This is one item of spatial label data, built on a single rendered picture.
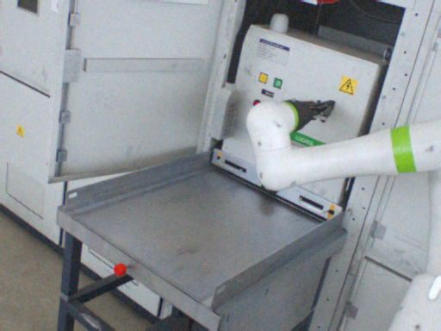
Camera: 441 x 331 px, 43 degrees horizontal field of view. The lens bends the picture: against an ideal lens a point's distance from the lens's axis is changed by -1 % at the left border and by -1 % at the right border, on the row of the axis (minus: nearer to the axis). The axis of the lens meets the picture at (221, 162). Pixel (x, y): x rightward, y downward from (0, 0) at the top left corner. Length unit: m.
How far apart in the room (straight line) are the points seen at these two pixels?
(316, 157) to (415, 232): 0.48
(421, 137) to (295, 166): 0.32
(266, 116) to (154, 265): 0.48
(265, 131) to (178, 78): 0.63
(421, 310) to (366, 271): 0.72
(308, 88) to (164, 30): 0.51
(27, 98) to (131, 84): 1.13
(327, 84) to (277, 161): 0.45
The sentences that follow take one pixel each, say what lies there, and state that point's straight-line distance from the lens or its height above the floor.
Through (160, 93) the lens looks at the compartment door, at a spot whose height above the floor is 1.11.
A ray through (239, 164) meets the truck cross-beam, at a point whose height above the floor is 0.91.
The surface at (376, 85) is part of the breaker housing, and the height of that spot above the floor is 1.32.
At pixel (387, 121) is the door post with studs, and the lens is 1.76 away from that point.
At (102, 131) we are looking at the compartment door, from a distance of 1.90.
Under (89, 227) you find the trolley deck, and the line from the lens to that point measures 1.62.
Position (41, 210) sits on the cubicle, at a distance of 3.04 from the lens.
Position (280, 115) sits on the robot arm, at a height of 1.26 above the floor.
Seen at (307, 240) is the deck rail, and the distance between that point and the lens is 1.70.
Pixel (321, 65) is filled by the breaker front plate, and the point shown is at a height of 1.34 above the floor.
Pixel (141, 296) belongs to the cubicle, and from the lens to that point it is 2.62.
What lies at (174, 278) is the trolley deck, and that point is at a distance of 1.46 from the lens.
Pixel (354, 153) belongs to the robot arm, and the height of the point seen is 1.23.
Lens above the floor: 1.67
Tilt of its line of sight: 22 degrees down
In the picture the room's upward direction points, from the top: 12 degrees clockwise
